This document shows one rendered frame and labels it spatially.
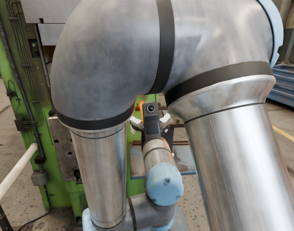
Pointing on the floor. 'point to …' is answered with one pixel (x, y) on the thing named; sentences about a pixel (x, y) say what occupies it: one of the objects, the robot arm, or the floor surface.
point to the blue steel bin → (287, 85)
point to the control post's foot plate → (23, 228)
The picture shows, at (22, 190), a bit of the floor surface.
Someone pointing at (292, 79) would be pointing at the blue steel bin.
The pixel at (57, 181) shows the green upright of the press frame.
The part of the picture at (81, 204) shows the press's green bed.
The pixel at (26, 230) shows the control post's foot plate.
